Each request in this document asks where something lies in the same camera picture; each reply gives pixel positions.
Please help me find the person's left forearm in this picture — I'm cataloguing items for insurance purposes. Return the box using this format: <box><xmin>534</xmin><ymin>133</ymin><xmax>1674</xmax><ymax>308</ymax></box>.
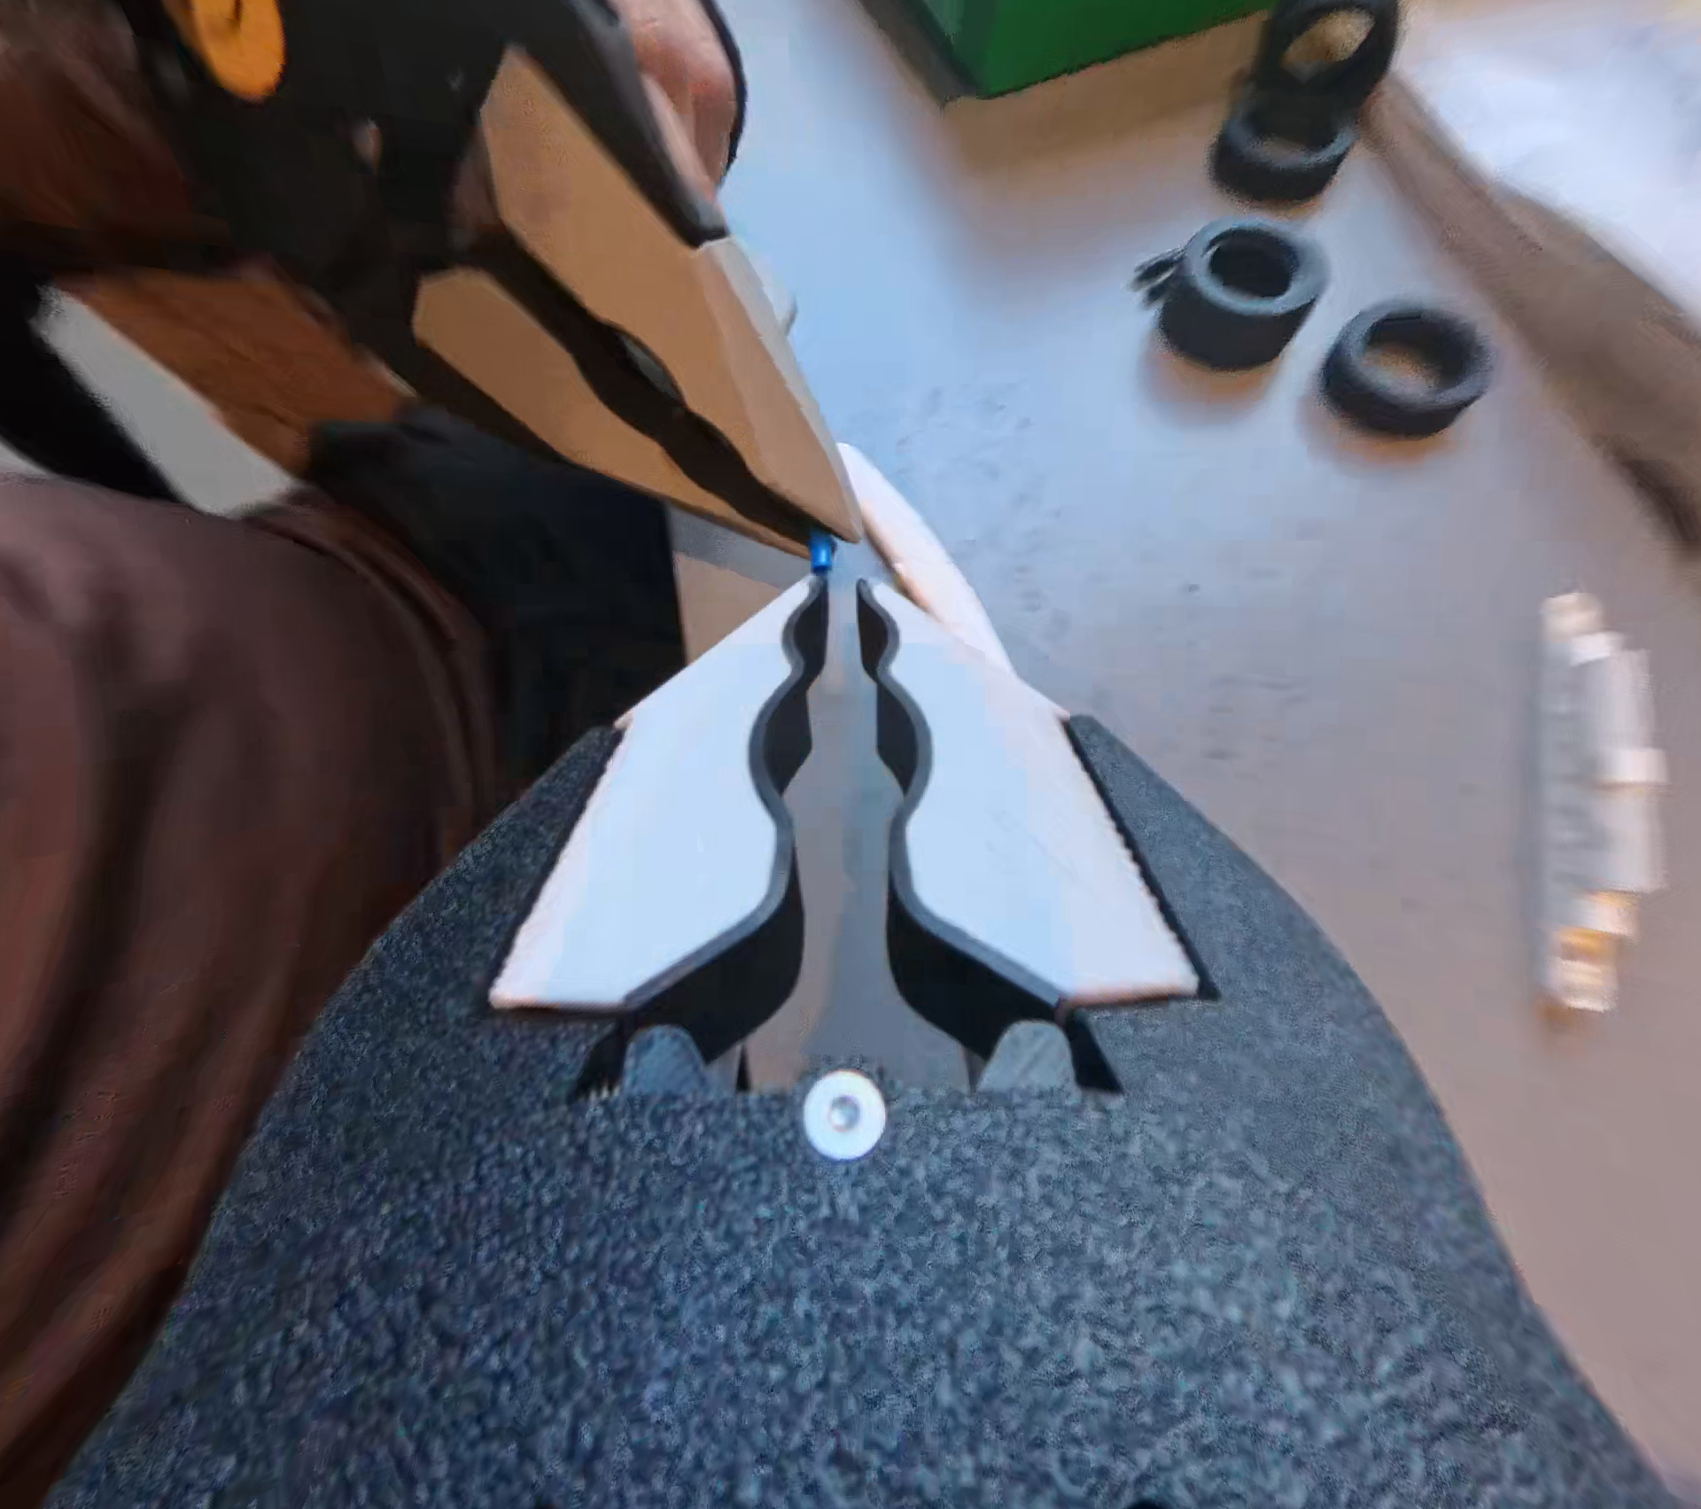
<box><xmin>0</xmin><ymin>0</ymin><xmax>216</xmax><ymax>262</ymax></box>

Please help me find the person's brown-shirted torso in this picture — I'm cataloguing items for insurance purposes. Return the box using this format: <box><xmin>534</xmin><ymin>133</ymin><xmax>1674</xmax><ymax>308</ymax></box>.
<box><xmin>0</xmin><ymin>479</ymin><xmax>534</xmax><ymax>1509</ymax></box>

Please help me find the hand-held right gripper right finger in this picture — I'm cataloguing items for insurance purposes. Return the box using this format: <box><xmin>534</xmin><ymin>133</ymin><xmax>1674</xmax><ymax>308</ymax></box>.
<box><xmin>855</xmin><ymin>578</ymin><xmax>1199</xmax><ymax>1033</ymax></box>

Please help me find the person's black garment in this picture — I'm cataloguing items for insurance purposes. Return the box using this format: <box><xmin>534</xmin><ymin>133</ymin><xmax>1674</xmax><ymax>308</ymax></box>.
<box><xmin>312</xmin><ymin>406</ymin><xmax>685</xmax><ymax>767</ymax></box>

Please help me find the grey desk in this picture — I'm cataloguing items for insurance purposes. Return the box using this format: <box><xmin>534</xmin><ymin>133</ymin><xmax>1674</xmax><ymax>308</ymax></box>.
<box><xmin>625</xmin><ymin>0</ymin><xmax>1701</xmax><ymax>1497</ymax></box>

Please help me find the wooden bench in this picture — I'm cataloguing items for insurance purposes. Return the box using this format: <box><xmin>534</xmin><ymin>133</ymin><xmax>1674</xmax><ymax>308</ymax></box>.
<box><xmin>59</xmin><ymin>266</ymin><xmax>415</xmax><ymax>459</ymax></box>

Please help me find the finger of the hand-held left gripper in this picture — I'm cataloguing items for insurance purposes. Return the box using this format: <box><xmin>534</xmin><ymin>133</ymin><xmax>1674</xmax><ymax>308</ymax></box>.
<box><xmin>411</xmin><ymin>263</ymin><xmax>815</xmax><ymax>556</ymax></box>
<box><xmin>478</xmin><ymin>46</ymin><xmax>867</xmax><ymax>543</ymax></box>

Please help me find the open instruction booklet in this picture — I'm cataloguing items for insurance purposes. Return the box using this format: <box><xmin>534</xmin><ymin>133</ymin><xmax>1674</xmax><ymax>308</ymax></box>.
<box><xmin>1370</xmin><ymin>0</ymin><xmax>1701</xmax><ymax>554</ymax></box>

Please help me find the white beam with cylinders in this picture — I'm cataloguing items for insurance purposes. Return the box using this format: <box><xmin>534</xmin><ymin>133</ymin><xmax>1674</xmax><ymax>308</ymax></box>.
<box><xmin>1522</xmin><ymin>592</ymin><xmax>1669</xmax><ymax>1016</ymax></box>

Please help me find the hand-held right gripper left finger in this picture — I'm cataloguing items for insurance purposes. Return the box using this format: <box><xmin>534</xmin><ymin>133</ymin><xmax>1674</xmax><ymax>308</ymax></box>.
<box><xmin>492</xmin><ymin>573</ymin><xmax>831</xmax><ymax>1019</ymax></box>

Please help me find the person's left hand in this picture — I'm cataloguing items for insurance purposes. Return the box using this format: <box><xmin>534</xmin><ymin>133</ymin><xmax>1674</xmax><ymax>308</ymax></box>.
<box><xmin>564</xmin><ymin>0</ymin><xmax>744</xmax><ymax>194</ymax></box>

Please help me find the long white pointed panel piece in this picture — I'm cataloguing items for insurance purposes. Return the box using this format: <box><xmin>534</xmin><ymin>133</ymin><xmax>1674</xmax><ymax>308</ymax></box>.
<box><xmin>839</xmin><ymin>443</ymin><xmax>1027</xmax><ymax>672</ymax></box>

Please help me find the black rubber toy tyre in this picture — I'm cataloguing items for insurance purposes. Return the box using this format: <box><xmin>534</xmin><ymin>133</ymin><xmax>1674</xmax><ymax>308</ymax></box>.
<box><xmin>1211</xmin><ymin>79</ymin><xmax>1362</xmax><ymax>204</ymax></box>
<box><xmin>1249</xmin><ymin>0</ymin><xmax>1405</xmax><ymax>109</ymax></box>
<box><xmin>1322</xmin><ymin>303</ymin><xmax>1498</xmax><ymax>436</ymax></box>
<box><xmin>1156</xmin><ymin>219</ymin><xmax>1334</xmax><ymax>371</ymax></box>

